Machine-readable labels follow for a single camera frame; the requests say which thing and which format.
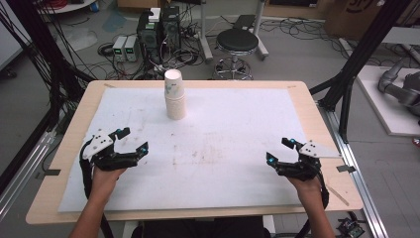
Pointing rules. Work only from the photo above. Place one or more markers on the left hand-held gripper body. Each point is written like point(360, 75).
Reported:
point(99, 143)

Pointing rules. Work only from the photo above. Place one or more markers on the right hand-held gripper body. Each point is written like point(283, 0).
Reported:
point(313, 150)

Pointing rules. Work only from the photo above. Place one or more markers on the stack of paper cups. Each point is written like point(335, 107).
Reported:
point(176, 107)

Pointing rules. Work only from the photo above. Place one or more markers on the person's left hand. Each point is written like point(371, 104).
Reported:
point(105, 181)

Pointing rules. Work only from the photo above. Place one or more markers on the person's right hand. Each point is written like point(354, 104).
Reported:
point(307, 191)

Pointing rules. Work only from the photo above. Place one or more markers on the dark tape piece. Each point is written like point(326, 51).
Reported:
point(346, 168)
point(49, 172)

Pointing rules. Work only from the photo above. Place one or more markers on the tan tape strip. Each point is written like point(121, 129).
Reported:
point(338, 195)

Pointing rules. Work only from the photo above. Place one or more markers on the white table mat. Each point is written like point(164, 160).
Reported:
point(204, 172)

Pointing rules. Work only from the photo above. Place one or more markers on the white floor platform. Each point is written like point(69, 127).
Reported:
point(383, 109)

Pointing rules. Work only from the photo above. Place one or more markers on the grey power supply unit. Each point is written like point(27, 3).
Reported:
point(132, 49)
point(119, 49)

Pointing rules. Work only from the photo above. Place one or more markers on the green circuit board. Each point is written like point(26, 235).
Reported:
point(350, 228)

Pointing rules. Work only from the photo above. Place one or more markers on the person's black clothing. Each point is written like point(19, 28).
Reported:
point(204, 229)

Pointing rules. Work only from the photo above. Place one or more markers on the black computer tower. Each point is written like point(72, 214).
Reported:
point(148, 36)
point(171, 28)

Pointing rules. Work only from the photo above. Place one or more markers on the white stand leg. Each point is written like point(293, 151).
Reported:
point(261, 39)
point(205, 36)

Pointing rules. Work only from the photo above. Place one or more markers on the black round stool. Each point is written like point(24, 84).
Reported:
point(237, 40)

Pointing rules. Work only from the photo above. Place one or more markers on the small white box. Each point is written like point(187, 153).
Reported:
point(154, 15)

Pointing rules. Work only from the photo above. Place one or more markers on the blue tape roll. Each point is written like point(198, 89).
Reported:
point(94, 6)

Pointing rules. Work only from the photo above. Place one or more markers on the black flat foot plate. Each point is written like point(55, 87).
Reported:
point(244, 22)

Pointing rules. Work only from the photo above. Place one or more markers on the brown cardboard box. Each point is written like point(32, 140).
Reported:
point(360, 18)

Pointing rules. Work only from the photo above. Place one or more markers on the aluminium rail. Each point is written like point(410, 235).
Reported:
point(360, 185)
point(23, 172)

